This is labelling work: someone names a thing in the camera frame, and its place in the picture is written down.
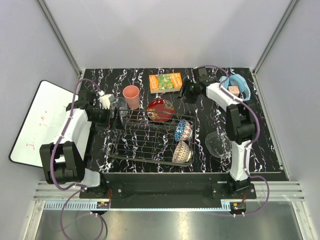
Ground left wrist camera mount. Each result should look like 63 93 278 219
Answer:
98 90 115 109

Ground clear glass bowl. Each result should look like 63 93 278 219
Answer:
205 130 232 159

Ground light blue headphones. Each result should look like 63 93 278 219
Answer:
219 74 251 101

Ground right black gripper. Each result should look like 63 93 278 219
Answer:
175 78 199 105

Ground pink plastic cup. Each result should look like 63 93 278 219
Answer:
122 85 140 110

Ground black wire dish rack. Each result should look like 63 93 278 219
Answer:
108 110 197 167

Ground brown patterned ceramic bowl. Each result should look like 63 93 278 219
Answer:
172 141 192 164

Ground clear drinking glass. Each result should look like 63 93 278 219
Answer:
110 97 128 118

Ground white board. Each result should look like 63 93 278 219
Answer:
8 80 73 168

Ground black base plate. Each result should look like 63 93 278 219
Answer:
80 173 257 209

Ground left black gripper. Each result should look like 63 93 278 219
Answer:
89 106 124 131

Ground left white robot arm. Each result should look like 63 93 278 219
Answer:
39 90 116 198

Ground red floral plate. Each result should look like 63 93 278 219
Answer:
146 98 175 122

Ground blue patterned ceramic bowl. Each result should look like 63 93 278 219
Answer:
174 119 193 142

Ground pink dice cube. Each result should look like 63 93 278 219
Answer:
228 85 240 96

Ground orange green book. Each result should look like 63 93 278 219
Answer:
149 72 183 94

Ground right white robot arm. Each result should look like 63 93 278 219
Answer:
178 66 260 199

